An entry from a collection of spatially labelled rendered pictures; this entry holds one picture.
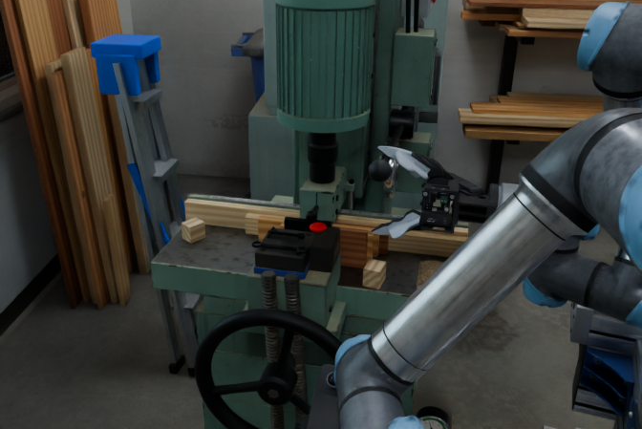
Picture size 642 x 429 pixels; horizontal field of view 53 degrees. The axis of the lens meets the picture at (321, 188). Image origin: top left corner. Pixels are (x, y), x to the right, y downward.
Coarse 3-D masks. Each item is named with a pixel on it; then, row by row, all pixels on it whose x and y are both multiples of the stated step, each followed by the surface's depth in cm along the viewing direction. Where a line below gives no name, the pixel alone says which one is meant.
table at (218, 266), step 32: (160, 256) 126; (192, 256) 126; (224, 256) 126; (384, 256) 127; (416, 256) 127; (160, 288) 126; (192, 288) 124; (224, 288) 122; (352, 288) 116; (384, 288) 116; (416, 288) 117
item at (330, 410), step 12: (324, 372) 86; (324, 384) 85; (324, 396) 84; (336, 396) 84; (312, 408) 83; (324, 408) 83; (336, 408) 83; (312, 420) 82; (324, 420) 82; (336, 420) 82
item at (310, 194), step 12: (336, 168) 133; (336, 180) 128; (300, 192) 124; (312, 192) 123; (324, 192) 123; (336, 192) 125; (300, 204) 125; (312, 204) 124; (324, 204) 124; (336, 204) 126; (300, 216) 126; (324, 216) 125; (336, 216) 127
